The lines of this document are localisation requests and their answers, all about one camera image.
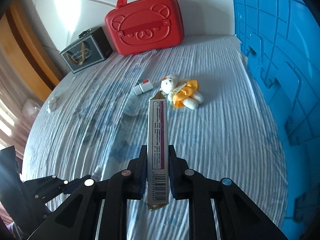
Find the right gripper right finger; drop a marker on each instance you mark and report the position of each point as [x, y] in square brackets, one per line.
[218, 209]

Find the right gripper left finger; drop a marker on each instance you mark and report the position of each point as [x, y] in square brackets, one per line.
[98, 210]

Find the long toothpaste box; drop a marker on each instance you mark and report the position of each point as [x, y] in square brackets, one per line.
[157, 153]

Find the white red-label bottle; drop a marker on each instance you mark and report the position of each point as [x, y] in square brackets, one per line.
[143, 87]

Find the clear plastic bag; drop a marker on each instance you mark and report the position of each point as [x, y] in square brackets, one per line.
[30, 109]

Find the black gift box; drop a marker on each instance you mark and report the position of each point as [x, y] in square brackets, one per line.
[91, 47]

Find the blue plastic crate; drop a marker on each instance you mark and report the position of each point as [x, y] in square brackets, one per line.
[280, 38]

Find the red bear suitcase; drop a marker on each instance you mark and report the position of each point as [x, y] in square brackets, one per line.
[136, 26]

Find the wooden bed frame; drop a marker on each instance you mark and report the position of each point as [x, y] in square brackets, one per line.
[26, 54]

